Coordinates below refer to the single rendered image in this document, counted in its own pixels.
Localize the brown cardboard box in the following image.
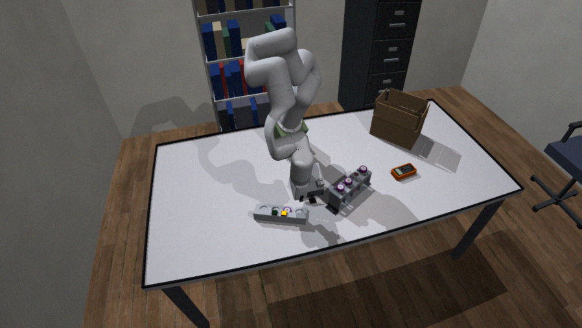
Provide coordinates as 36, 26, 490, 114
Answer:
369, 88, 430, 150

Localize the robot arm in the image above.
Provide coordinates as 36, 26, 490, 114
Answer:
244, 27, 325, 188

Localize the orange rectangular block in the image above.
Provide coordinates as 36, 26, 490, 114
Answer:
391, 163, 417, 181

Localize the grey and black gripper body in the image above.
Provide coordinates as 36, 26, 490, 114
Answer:
289, 178, 308, 200

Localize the grey button housing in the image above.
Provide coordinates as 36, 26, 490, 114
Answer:
307, 182, 324, 204

